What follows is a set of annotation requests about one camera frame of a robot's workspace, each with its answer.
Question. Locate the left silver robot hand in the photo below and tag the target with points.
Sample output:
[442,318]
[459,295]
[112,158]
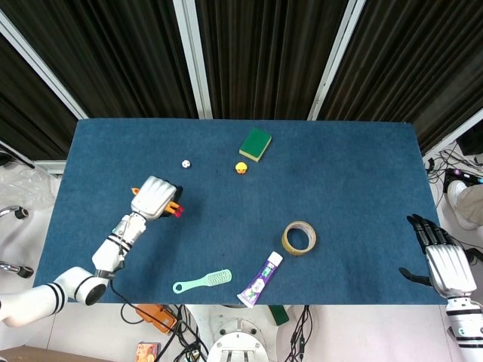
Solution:
[152,196]

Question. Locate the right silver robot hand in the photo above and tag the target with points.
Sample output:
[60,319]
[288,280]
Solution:
[449,264]

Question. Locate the yellow rubber chicken toy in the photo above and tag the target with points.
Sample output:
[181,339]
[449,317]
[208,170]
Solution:
[174,209]

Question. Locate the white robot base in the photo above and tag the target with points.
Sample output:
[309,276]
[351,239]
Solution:
[239,339]

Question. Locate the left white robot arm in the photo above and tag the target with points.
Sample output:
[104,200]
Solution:
[75,286]

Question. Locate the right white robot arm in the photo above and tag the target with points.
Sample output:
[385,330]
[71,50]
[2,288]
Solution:
[464,320]

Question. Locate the small white die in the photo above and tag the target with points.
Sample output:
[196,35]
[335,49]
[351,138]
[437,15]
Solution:
[186,163]

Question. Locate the beige trouser leg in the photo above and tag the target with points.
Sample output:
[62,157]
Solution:
[471,205]

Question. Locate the black floor device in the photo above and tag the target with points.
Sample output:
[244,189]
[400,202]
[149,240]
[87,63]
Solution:
[462,175]

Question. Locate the blue table cloth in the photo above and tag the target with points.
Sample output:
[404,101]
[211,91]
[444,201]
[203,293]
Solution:
[241,211]

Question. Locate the small yellow chick toy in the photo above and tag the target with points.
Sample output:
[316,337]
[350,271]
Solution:
[241,168]

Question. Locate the light green scrub brush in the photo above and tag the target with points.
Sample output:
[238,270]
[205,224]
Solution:
[211,280]

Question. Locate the green and yellow sponge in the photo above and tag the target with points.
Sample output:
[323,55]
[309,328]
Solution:
[255,143]

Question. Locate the orange power device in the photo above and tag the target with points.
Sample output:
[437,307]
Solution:
[156,318]

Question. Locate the clear plastic bag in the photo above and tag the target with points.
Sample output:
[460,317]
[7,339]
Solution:
[26,188]

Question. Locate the purple white toothpaste tube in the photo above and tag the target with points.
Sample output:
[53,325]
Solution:
[260,283]

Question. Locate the chrome chair leg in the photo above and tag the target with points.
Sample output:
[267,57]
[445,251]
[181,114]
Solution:
[17,268]
[13,212]

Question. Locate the yellow packing tape roll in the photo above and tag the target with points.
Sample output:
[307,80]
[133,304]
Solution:
[288,245]

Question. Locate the dark curtain panel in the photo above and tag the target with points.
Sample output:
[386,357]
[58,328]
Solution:
[415,56]
[264,53]
[26,120]
[113,53]

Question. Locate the colourful snack box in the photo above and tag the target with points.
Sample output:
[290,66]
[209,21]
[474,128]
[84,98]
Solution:
[148,351]

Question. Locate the green block under table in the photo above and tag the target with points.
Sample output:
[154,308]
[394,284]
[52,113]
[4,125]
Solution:
[279,315]

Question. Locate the brown cardboard box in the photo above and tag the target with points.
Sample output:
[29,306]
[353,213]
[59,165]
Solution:
[41,355]

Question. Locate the white frame post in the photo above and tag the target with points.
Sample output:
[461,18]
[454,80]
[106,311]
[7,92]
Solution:
[332,60]
[453,132]
[41,64]
[194,60]

